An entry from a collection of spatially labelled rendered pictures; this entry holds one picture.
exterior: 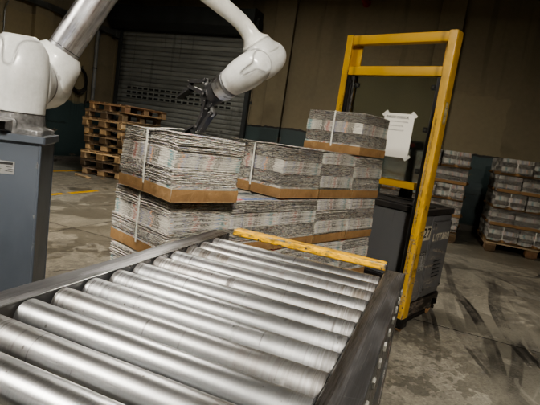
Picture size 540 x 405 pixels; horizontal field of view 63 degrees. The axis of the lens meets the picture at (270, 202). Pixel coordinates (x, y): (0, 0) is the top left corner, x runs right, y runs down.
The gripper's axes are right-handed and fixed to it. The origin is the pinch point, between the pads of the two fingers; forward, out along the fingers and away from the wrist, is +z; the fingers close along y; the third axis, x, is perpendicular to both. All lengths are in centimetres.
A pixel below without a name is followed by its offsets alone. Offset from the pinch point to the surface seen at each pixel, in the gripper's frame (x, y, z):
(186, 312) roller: -56, 67, -58
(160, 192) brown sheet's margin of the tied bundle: -13.8, 29.1, 3.1
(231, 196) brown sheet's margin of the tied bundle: 11.3, 32.5, -4.0
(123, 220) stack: -10.4, 31.2, 34.5
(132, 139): -11.6, 4.5, 17.4
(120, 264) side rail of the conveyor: -54, 56, -37
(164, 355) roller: -66, 71, -66
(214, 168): 2.6, 23.4, -7.8
